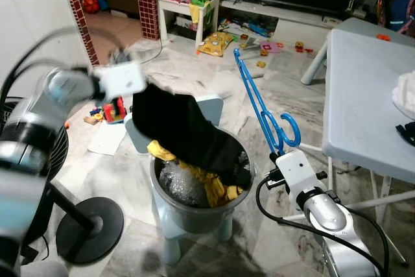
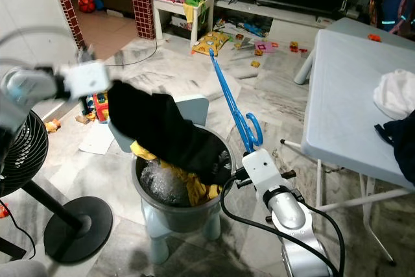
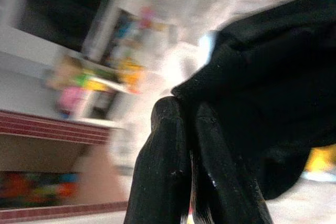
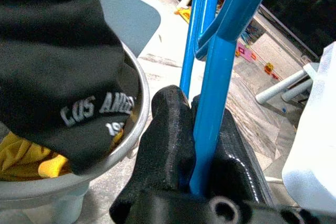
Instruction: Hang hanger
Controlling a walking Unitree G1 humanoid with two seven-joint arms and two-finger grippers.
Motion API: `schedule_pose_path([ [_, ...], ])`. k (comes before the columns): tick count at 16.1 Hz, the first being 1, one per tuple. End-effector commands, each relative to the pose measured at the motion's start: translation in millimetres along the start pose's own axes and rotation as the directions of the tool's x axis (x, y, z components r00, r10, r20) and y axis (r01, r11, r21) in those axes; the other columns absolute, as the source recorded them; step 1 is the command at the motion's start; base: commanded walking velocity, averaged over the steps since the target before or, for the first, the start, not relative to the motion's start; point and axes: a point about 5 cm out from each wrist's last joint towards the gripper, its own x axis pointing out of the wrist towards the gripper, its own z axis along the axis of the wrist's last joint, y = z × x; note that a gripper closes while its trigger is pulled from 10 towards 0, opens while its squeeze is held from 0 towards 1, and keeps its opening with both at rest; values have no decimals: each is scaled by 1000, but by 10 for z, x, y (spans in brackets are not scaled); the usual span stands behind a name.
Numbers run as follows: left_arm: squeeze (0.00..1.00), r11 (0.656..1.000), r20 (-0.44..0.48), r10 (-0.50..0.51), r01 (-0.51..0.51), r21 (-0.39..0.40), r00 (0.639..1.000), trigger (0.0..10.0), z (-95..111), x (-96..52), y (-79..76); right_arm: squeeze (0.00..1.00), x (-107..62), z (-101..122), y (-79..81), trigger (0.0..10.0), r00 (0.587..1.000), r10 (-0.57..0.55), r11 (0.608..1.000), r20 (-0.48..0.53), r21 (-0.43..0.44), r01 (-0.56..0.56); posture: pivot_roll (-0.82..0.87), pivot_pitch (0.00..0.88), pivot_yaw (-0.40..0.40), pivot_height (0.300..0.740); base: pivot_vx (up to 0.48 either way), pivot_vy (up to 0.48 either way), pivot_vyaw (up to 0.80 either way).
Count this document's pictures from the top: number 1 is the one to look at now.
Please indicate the black garment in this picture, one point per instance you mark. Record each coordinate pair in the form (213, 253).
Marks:
(188, 131)

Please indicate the clear plastic bag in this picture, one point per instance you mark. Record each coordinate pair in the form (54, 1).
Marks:
(181, 183)

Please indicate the grey folding table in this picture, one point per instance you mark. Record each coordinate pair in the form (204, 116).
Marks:
(363, 95)

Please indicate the red yellow toy car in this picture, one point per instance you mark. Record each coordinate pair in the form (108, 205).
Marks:
(113, 111)

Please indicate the yellow play pad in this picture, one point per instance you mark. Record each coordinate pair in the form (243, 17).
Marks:
(215, 43)

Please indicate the red ball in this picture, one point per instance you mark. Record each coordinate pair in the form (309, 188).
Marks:
(91, 4)

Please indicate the red brick column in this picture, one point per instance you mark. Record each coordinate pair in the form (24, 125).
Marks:
(78, 11)
(146, 1)

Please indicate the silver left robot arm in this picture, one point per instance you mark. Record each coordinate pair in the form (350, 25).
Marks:
(65, 85)

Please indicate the pink toy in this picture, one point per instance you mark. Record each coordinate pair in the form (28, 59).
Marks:
(270, 47)

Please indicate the white paper sheet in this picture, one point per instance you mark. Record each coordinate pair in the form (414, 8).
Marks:
(107, 139)

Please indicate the black standing fan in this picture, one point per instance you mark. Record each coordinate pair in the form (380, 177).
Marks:
(91, 231)

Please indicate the yellow cloth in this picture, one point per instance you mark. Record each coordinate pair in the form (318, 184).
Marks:
(217, 189)

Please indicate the small orange object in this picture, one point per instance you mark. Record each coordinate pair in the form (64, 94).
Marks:
(383, 36)

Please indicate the dark colourful backpack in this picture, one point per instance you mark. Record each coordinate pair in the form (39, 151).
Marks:
(397, 8)

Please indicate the dark grey laundry bin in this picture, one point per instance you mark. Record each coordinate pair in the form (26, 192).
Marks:
(194, 218)

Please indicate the blue plastic hanger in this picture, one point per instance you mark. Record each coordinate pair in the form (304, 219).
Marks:
(271, 135)

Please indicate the small white table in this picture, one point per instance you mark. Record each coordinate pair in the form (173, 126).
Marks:
(214, 11)

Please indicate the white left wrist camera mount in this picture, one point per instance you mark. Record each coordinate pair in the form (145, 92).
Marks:
(123, 79)

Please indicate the white garment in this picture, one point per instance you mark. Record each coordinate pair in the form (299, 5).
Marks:
(403, 95)

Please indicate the light blue child chair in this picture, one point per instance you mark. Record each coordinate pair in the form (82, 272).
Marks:
(213, 107)

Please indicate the white television console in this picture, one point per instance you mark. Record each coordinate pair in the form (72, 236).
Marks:
(285, 16)

